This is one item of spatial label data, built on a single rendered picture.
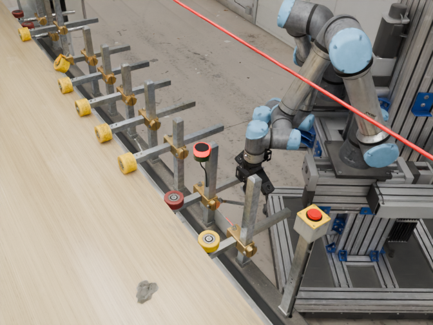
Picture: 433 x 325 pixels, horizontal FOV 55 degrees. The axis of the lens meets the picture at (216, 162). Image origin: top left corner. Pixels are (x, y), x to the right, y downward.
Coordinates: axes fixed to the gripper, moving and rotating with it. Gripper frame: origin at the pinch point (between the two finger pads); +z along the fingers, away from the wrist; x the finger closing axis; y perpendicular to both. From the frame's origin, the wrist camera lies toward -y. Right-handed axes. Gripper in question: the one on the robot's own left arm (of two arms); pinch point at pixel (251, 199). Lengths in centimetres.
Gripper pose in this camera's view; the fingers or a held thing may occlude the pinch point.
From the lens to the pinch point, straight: 167.2
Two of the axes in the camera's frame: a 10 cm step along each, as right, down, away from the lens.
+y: -5.7, -5.5, 6.1
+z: -0.5, 7.6, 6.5
